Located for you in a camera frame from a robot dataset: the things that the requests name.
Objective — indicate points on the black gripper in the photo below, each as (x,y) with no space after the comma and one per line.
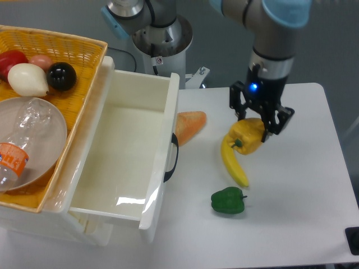
(265,95)

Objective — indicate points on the yellow bell pepper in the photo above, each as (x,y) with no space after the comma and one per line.
(245,136)

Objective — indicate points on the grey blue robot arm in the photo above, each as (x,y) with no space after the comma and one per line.
(275,24)

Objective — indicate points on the green bell pepper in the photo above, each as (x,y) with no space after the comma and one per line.
(228,201)

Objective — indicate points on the open white upper drawer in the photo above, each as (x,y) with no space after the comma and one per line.
(133,153)

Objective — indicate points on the yellow banana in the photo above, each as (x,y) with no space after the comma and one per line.
(231,164)

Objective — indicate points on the black object at table edge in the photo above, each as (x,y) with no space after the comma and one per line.
(352,235)

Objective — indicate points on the yellow wicker basket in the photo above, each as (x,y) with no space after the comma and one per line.
(85,55)

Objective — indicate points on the black round fruit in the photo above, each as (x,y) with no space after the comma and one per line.
(61,76)

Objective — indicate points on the pink peach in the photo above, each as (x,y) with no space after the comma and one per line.
(42,61)

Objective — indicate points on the clear plastic bottle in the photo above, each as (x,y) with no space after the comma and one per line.
(31,119)

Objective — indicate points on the white pear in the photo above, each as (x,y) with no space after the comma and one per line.
(28,80)

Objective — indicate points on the red apple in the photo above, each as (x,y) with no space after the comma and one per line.
(9,59)

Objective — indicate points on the white table bracket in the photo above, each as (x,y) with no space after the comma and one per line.
(197,80)

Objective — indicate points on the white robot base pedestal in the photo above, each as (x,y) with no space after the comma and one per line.
(163,50)

